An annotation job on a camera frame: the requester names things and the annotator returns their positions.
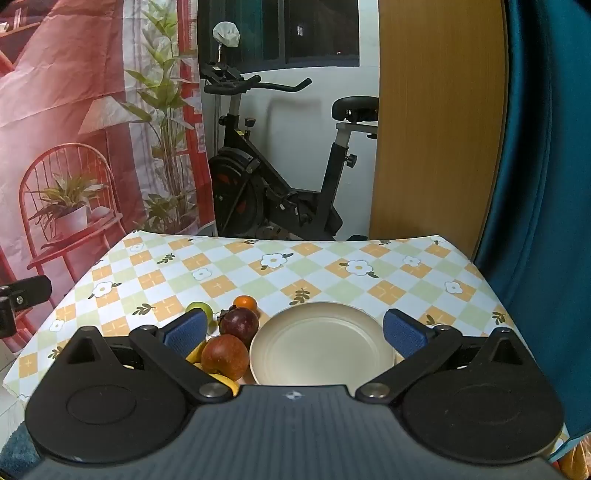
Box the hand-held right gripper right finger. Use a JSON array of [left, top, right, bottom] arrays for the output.
[[355, 308, 532, 404]]

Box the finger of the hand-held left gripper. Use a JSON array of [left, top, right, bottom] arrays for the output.
[[0, 276, 52, 340]]

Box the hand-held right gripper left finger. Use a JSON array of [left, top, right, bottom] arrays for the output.
[[60, 308, 232, 402]]

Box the small green fruit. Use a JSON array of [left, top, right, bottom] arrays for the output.
[[185, 301, 213, 324]]

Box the cream round plate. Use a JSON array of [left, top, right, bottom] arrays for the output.
[[249, 302, 398, 386]]

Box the red apple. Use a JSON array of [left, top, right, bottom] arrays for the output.
[[201, 333, 250, 381]]

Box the purple passion fruit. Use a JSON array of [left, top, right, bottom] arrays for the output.
[[217, 307, 260, 349]]

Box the checkered floral tablecloth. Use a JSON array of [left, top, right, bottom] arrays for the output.
[[2, 230, 571, 457]]

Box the teal cloth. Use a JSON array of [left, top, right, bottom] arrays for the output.
[[0, 422, 42, 480]]

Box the black exercise bike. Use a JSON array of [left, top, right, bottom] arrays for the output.
[[203, 60, 382, 243]]

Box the teal curtain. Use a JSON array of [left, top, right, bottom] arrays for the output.
[[473, 0, 591, 444]]

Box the orange cloth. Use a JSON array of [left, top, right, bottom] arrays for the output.
[[549, 438, 591, 476]]

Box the wooden board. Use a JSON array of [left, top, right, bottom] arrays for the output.
[[368, 0, 509, 259]]

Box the white wrapped knob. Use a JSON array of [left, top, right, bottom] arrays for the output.
[[212, 21, 242, 49]]

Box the dark window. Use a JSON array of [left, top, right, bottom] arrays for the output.
[[198, 0, 361, 75]]

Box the red printed wall tapestry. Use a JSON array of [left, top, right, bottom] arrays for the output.
[[0, 0, 215, 356]]

